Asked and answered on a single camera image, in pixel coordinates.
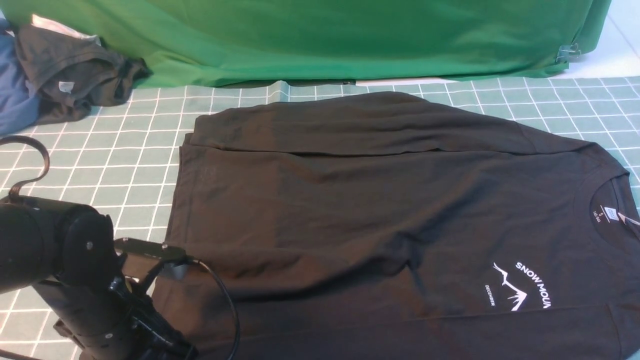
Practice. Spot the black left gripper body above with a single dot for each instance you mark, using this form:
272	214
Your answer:
116	324

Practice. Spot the dark gray long-sleeve top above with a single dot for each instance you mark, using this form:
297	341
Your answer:
384	226

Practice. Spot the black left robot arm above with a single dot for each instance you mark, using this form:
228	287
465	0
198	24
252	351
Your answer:
96	284

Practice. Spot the green checkered tablecloth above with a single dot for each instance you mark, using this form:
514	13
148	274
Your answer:
124	160

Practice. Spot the blue crumpled garment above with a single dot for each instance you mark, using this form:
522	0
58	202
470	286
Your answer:
19	102

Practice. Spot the dark gray crumpled garment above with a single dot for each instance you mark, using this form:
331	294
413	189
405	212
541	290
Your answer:
72	75

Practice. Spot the green backdrop cloth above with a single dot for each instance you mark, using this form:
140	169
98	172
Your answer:
215	43

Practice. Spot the white cloth piece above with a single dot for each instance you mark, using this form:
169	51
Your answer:
54	26

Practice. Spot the metal binder clip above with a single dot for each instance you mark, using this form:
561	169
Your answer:
568	53

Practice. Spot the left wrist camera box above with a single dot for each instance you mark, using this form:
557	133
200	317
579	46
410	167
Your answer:
145	259

